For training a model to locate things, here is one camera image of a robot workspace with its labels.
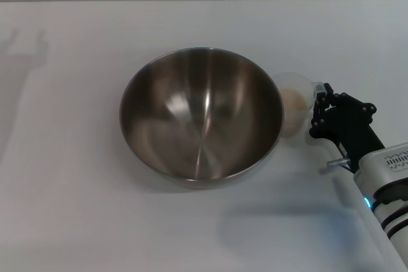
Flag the clear plastic measuring cup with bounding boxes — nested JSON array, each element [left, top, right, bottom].
[[270, 71, 321, 140]]

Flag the stainless steel mixing bowl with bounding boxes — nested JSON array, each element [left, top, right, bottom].
[[119, 47, 285, 190]]

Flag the silver cable plug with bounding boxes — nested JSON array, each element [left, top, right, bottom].
[[328, 156, 351, 168]]

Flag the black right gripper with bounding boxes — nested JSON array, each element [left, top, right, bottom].
[[307, 82, 387, 171]]

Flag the white rice grains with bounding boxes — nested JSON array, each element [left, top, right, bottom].
[[279, 88, 309, 136]]

